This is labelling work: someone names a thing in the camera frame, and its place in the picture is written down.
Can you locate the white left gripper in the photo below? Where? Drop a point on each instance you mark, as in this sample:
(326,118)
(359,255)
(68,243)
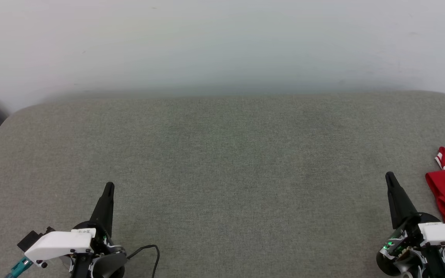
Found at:
(60,243)

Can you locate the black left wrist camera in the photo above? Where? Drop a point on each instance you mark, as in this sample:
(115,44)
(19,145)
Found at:
(33,238)

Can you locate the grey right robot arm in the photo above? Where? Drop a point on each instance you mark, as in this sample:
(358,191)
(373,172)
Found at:
(435,264)

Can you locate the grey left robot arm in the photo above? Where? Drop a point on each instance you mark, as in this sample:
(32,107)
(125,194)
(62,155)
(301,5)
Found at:
(106,267)

